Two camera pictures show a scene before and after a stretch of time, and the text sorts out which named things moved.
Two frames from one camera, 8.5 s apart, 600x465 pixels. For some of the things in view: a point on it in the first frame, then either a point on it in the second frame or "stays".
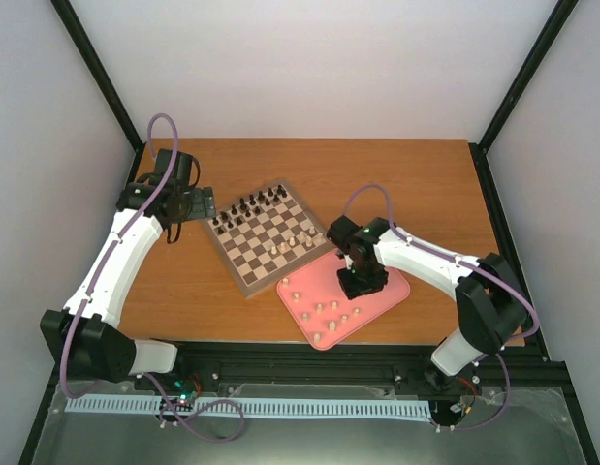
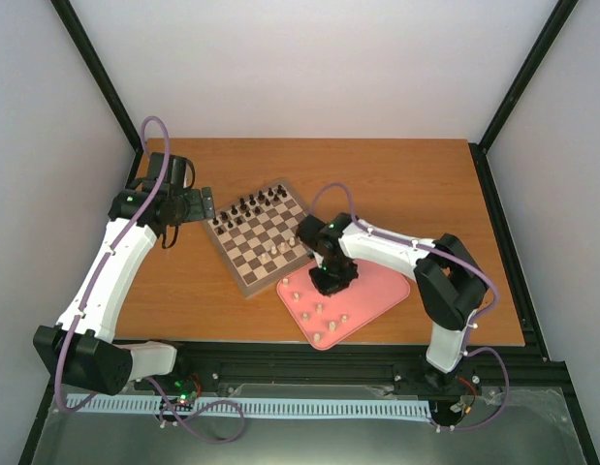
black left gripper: x=199 y=211 stays
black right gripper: x=351 y=290 to x=329 y=289
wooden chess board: x=266 y=235 stays
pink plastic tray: x=316 y=300 stays
